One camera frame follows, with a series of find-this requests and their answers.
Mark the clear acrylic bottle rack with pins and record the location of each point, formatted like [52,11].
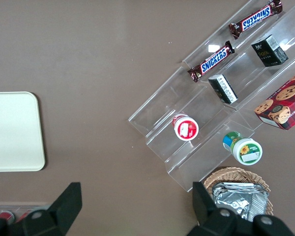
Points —
[14,206]

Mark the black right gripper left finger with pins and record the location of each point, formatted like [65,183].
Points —
[56,214]

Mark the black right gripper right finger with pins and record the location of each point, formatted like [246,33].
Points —
[206,214]

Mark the red cola bottle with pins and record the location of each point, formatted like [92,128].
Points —
[23,215]
[5,216]

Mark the light wicker basket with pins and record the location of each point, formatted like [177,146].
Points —
[236,173]

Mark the clear acrylic stepped shelf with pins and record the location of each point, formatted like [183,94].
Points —
[162,103]

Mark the white jar sunflower green label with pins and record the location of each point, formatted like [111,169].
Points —
[248,151]

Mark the white jar red lid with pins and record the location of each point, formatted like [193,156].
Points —
[186,129]

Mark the Snickers chocolate bar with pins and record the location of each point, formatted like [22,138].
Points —
[212,61]
[256,18]

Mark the red tartan cookie box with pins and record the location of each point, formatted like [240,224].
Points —
[285,103]

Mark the cream plastic tray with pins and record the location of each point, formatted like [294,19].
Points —
[14,132]

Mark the silver foil packet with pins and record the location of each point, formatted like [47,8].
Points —
[259,188]
[236,199]

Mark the small black carton box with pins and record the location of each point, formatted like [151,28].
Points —
[269,51]
[223,89]

